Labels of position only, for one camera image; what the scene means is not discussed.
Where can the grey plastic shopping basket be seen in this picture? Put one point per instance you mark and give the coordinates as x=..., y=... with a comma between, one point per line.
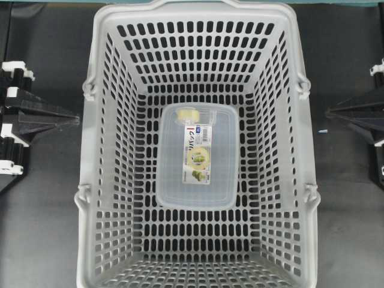
x=144, y=57

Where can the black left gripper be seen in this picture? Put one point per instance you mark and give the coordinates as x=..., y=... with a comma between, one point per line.
x=17, y=128

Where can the clear plastic food container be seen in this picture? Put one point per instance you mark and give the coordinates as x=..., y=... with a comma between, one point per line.
x=198, y=157

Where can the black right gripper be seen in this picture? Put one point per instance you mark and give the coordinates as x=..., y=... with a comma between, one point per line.
x=357, y=113

